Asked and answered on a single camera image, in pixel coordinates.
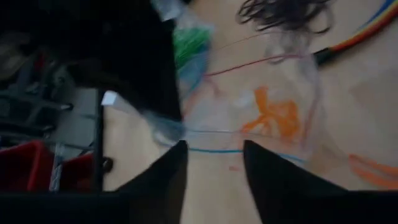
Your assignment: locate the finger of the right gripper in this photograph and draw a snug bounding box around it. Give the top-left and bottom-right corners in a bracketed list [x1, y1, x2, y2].
[136, 20, 183, 123]

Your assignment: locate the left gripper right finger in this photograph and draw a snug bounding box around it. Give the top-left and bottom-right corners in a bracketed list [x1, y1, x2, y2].
[242, 139, 398, 224]

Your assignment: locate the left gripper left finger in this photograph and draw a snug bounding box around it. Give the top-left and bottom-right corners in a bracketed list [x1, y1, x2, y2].
[0, 139, 189, 224]

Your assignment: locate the blue rubber band pile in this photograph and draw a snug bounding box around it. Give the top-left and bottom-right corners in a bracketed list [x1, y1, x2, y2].
[179, 53, 209, 93]

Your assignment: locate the green rubber band pile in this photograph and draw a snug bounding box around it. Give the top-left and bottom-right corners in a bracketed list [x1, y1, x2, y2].
[174, 27, 212, 68]

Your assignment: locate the orange rubber band pile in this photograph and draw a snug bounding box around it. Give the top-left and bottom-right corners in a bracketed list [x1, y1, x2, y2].
[242, 86, 398, 190]

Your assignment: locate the dark brown rubber band pile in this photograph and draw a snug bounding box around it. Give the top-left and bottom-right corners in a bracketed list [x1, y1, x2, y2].
[238, 0, 332, 35]

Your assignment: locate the coloured tube bundle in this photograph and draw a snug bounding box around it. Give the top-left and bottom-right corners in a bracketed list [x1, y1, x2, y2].
[313, 0, 398, 66]

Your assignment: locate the metal wire shelf cart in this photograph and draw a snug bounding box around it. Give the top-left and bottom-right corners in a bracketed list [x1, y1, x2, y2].
[0, 133, 97, 192]

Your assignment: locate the black aluminium table frame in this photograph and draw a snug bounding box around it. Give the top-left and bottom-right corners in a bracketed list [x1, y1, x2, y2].
[93, 88, 105, 192]

